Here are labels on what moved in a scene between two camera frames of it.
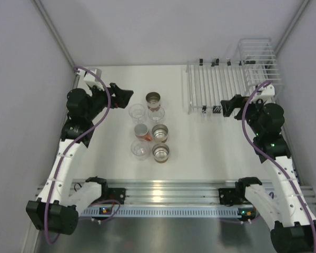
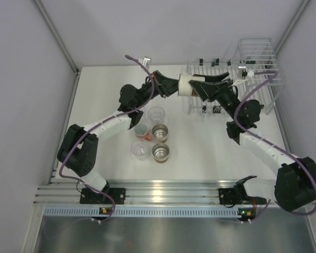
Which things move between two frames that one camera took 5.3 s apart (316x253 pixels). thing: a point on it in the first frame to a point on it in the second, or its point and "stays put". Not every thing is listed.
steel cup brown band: [159, 133] stays put
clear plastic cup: [140, 148] stays put
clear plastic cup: [156, 115] stays put
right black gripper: [237, 101] to [206, 89]
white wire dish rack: [208, 83] stays put
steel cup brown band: [153, 99] to [185, 89]
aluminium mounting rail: [177, 192] stays put
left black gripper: [122, 101] to [165, 86]
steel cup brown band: [160, 152] stays put
